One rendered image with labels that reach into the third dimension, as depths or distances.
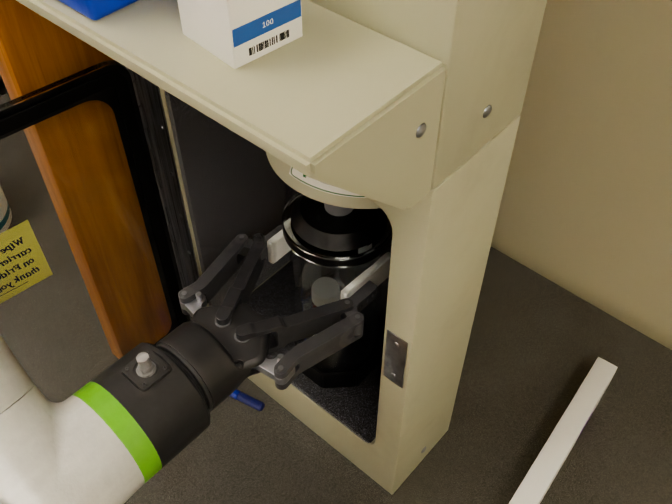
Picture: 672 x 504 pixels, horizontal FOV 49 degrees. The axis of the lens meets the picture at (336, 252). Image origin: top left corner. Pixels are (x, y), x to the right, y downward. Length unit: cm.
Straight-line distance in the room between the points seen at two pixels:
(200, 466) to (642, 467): 52
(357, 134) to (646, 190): 63
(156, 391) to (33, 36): 32
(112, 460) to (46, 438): 5
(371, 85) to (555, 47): 54
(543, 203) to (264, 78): 70
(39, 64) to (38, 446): 33
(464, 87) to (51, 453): 38
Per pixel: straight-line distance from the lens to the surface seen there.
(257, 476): 89
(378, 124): 39
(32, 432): 58
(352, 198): 60
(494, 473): 91
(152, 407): 60
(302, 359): 64
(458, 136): 48
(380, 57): 43
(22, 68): 70
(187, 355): 62
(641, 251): 102
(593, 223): 103
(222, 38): 42
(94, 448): 59
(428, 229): 52
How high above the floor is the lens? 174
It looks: 48 degrees down
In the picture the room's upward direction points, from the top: straight up
